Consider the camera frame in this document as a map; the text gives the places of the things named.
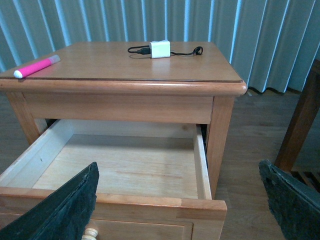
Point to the pink marker with clear cap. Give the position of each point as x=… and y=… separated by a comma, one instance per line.
x=35, y=67

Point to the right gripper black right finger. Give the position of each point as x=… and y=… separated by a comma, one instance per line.
x=294, y=205

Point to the wooden top drawer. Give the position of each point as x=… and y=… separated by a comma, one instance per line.
x=153, y=178

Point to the dark wooden furniture leg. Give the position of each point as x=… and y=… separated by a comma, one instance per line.
x=301, y=122

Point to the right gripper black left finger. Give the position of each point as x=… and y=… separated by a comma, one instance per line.
x=63, y=215

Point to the wooden nightstand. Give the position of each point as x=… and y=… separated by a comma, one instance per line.
x=102, y=81

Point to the white power adapter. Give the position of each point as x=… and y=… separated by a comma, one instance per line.
x=160, y=49

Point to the round wooden drawer knob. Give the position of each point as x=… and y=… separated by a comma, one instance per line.
x=90, y=233

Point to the grey pleated curtain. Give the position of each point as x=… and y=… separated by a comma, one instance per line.
x=272, y=44

